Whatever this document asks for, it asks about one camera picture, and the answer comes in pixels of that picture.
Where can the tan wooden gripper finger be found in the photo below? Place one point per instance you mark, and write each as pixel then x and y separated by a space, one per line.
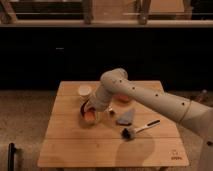
pixel 98 116

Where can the orange apple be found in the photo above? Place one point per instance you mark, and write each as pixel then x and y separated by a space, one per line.
pixel 89 116

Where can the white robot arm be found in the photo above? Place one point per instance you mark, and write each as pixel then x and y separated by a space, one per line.
pixel 192 115

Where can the white paper cup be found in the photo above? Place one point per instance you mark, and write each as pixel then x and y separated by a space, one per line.
pixel 84 91

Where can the dark brown bowl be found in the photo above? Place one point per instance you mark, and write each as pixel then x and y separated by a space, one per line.
pixel 84 108

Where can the grey blue cloth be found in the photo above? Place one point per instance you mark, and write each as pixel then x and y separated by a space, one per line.
pixel 126 118

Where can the orange bowl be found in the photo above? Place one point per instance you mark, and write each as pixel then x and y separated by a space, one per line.
pixel 122 98

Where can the black white dish brush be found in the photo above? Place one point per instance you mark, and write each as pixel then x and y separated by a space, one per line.
pixel 130 133

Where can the black post on floor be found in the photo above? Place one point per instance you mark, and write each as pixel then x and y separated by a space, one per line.
pixel 11 154

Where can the wooden shelf rail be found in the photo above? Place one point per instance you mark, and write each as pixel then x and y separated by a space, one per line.
pixel 106 13

